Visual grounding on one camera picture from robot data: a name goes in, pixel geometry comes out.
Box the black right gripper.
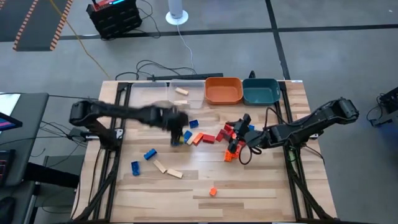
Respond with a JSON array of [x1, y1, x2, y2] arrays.
[[228, 120, 251, 153]]

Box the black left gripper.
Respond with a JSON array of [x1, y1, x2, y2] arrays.
[[155, 104, 190, 146]]

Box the wooden block with blue print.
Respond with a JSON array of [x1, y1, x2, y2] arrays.
[[167, 168, 183, 180]]

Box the clear plastic bin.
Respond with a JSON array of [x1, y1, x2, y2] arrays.
[[129, 81, 169, 108], [167, 79, 206, 110]]

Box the orange plastic bin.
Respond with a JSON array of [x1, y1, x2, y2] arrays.
[[204, 77, 244, 106]]

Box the black power strip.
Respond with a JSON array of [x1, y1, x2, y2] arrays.
[[146, 72, 224, 82]]

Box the teal plastic bin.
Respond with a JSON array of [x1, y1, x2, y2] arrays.
[[242, 78, 281, 106]]

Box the black power adapter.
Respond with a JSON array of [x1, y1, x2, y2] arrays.
[[67, 126, 95, 141]]

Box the white round fan base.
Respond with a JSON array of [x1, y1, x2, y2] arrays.
[[165, 0, 190, 26]]

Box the black plastic crate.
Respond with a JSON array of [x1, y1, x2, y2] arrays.
[[86, 0, 144, 40]]

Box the grey desk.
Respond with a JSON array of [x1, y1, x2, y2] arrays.
[[0, 92, 50, 188]]

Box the red device on crate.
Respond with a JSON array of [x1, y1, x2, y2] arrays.
[[92, 0, 126, 11]]

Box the black floor equipment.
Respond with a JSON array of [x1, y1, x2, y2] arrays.
[[369, 86, 398, 128]]

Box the black tablet screen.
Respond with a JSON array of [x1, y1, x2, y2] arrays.
[[0, 111, 24, 133]]

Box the white paper sheet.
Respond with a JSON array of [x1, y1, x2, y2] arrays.
[[0, 93, 22, 117]]

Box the black mat with orange stripes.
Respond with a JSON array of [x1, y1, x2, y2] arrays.
[[12, 0, 75, 52], [0, 0, 34, 43]]

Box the backlit black keyboard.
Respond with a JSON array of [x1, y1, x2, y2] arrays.
[[0, 149, 17, 188]]

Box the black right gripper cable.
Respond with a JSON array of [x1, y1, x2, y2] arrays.
[[238, 143, 263, 166]]

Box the black floor cables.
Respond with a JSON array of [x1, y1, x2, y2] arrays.
[[135, 59, 198, 77]]

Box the black aluminium table frame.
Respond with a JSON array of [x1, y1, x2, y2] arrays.
[[72, 81, 134, 223], [275, 80, 340, 223]]

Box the white power cable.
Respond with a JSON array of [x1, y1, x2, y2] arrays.
[[176, 24, 195, 75]]

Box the short black floor cable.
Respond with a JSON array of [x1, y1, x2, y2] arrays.
[[114, 71, 140, 82]]

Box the black crate cables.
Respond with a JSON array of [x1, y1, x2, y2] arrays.
[[136, 0, 162, 40]]

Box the yellow cable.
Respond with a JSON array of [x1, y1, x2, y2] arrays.
[[49, 0, 111, 79]]

